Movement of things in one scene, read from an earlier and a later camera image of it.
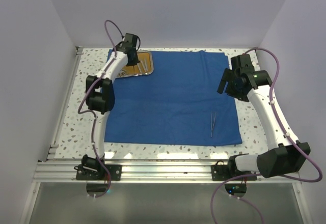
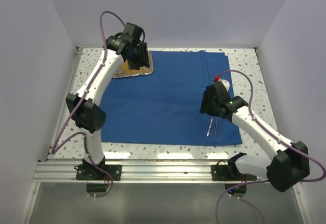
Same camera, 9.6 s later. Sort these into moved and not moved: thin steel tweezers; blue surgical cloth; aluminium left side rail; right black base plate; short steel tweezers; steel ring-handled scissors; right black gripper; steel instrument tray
Moved: right black gripper; short steel tweezers; thin steel tweezers
Not moved: aluminium left side rail; steel ring-handled scissors; blue surgical cloth; steel instrument tray; right black base plate
